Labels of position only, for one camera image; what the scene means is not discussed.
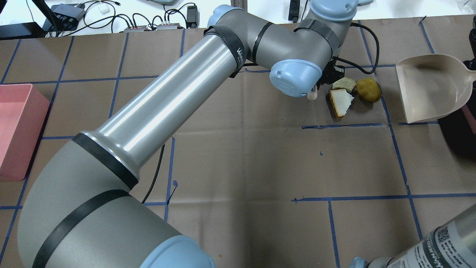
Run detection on yellow potato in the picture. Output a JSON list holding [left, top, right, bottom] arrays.
[[356, 78, 382, 103]]

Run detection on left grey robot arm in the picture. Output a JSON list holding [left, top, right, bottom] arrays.
[[17, 0, 360, 268]]

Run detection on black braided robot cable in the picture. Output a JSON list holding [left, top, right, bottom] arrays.
[[335, 22, 380, 76]]

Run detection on pink plastic bin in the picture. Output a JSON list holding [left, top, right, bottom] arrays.
[[0, 84, 50, 181]]

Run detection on black power adapter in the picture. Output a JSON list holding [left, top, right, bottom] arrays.
[[186, 5, 199, 29]]

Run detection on white bread slice piece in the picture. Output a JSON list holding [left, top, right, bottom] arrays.
[[329, 88, 354, 119]]

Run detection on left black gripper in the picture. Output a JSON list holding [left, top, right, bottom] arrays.
[[318, 57, 345, 89]]

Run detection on green-speckled bread piece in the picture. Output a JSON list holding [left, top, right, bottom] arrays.
[[332, 77, 357, 95]]

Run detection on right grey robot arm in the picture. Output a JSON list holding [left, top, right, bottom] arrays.
[[349, 205, 476, 268]]

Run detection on grey usb hub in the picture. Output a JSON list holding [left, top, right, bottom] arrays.
[[51, 3, 86, 32]]

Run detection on beige plastic dustpan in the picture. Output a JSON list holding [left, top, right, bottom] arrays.
[[396, 54, 476, 124]]

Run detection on beige hand brush black bristles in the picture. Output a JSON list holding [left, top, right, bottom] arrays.
[[307, 85, 318, 101]]

